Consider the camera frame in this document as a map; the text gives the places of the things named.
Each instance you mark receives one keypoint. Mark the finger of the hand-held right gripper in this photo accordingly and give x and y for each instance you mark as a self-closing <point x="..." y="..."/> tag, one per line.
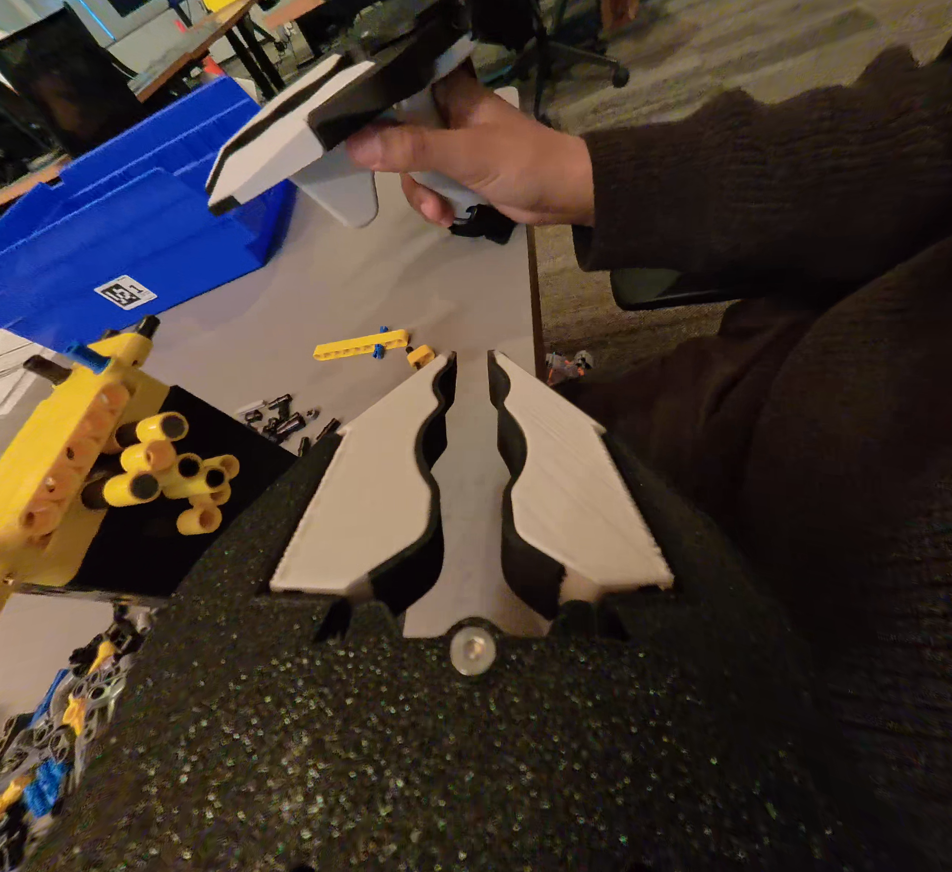
<point x="286" y="90"/>
<point x="275" y="143"/>

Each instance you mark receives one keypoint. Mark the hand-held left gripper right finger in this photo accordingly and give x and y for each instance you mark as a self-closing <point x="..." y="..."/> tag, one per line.
<point x="587" y="500"/>

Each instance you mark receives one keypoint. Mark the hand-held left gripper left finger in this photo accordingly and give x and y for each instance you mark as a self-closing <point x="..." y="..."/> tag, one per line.
<point x="357" y="507"/>

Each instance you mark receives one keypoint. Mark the blue connector pin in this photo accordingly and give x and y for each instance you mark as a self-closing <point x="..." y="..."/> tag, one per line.
<point x="381" y="354"/>

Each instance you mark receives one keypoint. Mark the long yellow beam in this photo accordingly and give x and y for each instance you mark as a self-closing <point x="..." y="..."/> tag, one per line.
<point x="349" y="348"/>

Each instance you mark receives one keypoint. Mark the small yellow connector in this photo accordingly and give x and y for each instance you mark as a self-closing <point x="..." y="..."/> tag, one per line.
<point x="420" y="355"/>

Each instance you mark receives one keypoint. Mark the black rectangular block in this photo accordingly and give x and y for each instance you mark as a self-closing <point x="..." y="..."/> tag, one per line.
<point x="163" y="552"/>

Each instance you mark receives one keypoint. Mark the yellow toy brick assembly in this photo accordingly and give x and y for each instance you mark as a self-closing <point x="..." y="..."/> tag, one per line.
<point x="52" y="455"/>

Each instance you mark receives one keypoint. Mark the person's right forearm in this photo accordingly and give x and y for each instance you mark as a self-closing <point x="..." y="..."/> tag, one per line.
<point x="744" y="165"/>

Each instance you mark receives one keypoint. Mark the person's right hand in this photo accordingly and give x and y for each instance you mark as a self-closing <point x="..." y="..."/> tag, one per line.
<point x="520" y="165"/>

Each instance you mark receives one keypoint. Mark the brown wooden desk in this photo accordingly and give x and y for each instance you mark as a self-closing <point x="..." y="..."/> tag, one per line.
<point x="223" y="32"/>

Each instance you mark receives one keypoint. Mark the small orange grey toy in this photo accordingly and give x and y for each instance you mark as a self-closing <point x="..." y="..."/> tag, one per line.
<point x="569" y="363"/>

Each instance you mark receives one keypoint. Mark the blue plastic bin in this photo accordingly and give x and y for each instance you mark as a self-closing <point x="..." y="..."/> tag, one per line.
<point x="149" y="217"/>

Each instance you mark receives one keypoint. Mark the black office chair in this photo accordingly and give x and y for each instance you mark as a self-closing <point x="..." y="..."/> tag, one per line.
<point x="550" y="32"/>

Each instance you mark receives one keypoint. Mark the black chair armrest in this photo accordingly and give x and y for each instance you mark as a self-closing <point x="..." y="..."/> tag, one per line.
<point x="669" y="288"/>

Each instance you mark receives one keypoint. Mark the person's dark sweater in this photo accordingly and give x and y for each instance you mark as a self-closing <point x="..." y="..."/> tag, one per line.
<point x="818" y="515"/>

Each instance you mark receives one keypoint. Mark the pile of mixed toy bricks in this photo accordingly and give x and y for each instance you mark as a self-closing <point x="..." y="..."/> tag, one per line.
<point x="67" y="701"/>

